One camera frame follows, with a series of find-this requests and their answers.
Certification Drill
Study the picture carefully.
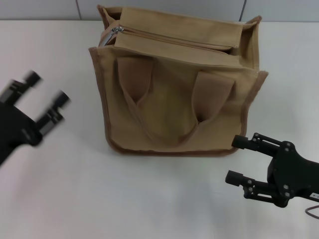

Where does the khaki canvas food bag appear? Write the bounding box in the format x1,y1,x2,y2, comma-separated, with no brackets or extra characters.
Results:
88,4,269,158

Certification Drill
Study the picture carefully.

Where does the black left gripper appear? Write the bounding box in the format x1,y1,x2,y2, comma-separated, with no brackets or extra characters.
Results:
0,70,73,166

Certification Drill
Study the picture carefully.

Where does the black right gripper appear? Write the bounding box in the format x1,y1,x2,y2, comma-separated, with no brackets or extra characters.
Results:
225,132,319,208

